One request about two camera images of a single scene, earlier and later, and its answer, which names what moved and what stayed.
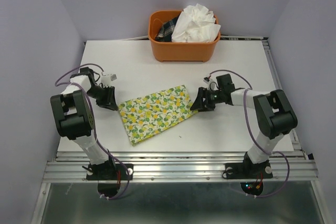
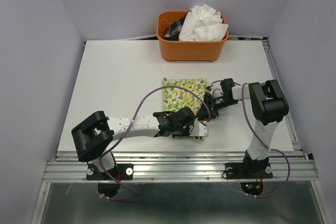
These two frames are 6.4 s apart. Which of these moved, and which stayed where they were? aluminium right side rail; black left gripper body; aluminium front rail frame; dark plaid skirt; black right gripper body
Moved: black left gripper body; dark plaid skirt; black right gripper body
Stayed: aluminium front rail frame; aluminium right side rail
